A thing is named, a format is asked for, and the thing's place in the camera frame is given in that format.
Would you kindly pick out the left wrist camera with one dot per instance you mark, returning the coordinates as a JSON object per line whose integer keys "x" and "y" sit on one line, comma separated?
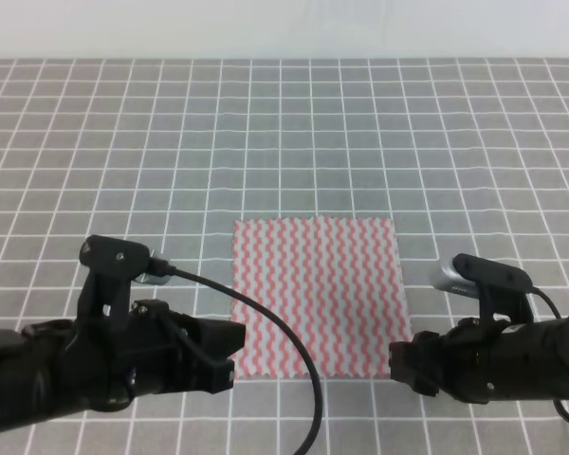
{"x": 113, "y": 264}

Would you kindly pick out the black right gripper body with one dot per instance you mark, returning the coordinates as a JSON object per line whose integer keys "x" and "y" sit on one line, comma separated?
{"x": 431, "y": 363}

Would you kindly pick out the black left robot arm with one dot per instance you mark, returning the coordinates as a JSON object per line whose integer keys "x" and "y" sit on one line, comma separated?
{"x": 62, "y": 367}

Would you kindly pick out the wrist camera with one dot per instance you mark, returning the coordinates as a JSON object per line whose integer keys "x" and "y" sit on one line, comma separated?
{"x": 500, "y": 289}
{"x": 113, "y": 264}

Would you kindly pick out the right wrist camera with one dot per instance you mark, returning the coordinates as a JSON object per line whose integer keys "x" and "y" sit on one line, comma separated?
{"x": 500, "y": 289}

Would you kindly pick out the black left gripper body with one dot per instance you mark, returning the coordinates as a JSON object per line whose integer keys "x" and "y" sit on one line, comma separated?
{"x": 162, "y": 351}

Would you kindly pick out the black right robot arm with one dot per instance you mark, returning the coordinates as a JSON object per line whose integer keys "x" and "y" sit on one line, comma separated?
{"x": 479, "y": 363}

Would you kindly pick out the grey checked tablecloth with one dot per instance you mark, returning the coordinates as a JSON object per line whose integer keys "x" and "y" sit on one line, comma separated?
{"x": 465, "y": 155}

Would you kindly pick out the pink white wavy towel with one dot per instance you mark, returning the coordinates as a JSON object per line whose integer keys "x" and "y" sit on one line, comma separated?
{"x": 336, "y": 282}

